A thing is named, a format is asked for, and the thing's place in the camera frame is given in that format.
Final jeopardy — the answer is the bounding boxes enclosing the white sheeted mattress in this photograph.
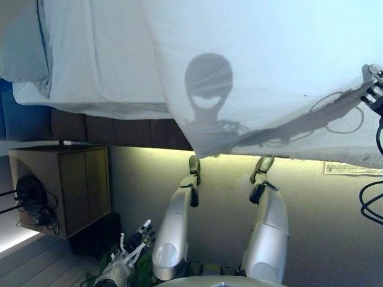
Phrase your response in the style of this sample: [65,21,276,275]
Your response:
[11,0,180,120]

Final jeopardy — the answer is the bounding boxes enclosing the large beige pillow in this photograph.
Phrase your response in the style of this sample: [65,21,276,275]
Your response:
[0,0,53,99]

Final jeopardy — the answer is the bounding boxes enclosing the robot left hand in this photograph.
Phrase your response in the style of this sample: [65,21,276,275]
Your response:
[115,219,156,267]

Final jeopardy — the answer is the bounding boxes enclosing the white duvet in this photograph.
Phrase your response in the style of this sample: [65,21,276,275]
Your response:
[142,0,383,158]

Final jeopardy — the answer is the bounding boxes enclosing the wooden nightstand with doors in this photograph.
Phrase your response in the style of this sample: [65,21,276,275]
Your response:
[8,145,112,240]

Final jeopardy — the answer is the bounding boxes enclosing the grey patterned rug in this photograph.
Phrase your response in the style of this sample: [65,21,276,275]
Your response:
[324,160,383,176]

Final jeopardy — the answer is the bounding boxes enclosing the tangled black cables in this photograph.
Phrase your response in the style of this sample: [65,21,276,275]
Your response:
[0,191,60,237]

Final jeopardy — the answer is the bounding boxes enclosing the brown upholstered bed frame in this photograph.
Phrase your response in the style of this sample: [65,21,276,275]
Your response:
[0,79,194,150]

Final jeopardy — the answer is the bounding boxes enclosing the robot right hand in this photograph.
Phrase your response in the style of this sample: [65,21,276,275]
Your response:
[360,63,383,116]

